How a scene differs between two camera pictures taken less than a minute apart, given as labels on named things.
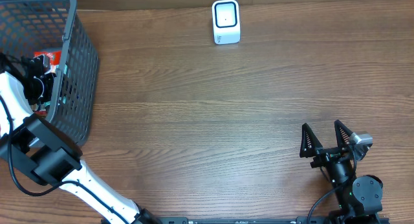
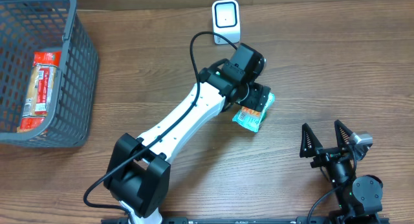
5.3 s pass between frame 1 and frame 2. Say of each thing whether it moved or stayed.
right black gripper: stayed
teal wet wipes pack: moved
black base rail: stayed
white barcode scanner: stayed
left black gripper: moved
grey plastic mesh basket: stayed
